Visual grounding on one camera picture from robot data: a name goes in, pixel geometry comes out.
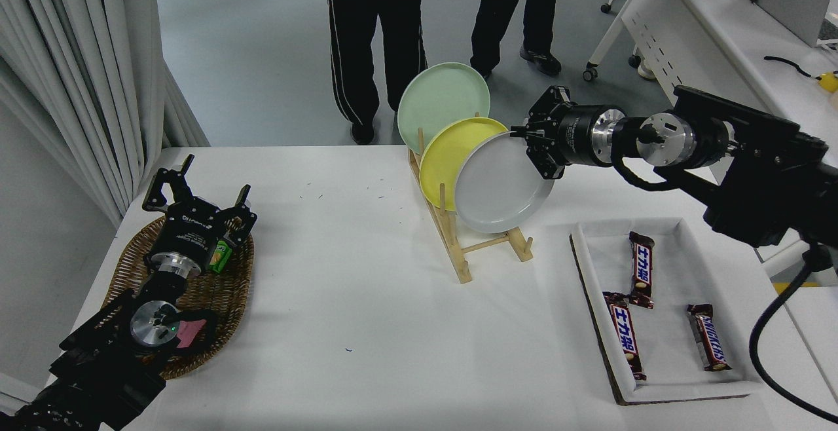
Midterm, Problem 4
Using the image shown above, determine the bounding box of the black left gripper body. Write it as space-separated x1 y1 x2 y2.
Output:
152 199 226 267

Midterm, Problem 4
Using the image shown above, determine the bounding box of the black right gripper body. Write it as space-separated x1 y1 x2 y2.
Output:
556 106 596 166

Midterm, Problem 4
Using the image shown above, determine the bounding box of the grey plate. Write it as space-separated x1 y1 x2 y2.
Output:
454 131 555 234

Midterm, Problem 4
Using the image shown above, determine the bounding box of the yellow plate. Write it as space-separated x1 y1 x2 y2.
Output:
419 117 510 212

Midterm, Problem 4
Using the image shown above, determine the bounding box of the pale green plate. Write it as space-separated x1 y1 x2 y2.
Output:
397 62 490 155

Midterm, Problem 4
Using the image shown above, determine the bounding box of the wooden plate rack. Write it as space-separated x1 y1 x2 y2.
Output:
407 126 534 284

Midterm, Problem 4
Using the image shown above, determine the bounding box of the small green packet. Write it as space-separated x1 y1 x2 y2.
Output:
208 238 235 273

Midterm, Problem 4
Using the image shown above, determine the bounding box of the brown wicker basket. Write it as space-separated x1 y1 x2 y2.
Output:
103 214 255 380

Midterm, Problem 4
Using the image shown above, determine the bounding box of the pink packet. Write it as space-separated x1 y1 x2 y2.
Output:
177 318 207 351

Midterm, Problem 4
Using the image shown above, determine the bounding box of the person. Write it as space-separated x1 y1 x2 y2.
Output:
469 0 572 80
306 0 446 145

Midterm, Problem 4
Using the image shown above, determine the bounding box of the brown snack bar blue print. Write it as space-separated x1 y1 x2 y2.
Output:
602 291 647 381
628 231 655 309

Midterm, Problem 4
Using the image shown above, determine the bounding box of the white desk with perforated panel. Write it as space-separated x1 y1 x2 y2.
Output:
583 0 838 281

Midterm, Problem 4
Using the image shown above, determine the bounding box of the pale grey curtain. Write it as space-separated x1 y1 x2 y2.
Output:
0 0 210 229

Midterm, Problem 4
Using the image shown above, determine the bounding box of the white shallow tray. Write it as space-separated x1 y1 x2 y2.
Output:
570 218 763 405

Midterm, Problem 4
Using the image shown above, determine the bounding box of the brown Snickers bar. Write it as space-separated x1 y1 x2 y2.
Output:
686 303 732 371

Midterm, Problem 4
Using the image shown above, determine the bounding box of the small white table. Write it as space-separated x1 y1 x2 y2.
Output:
782 286 838 405

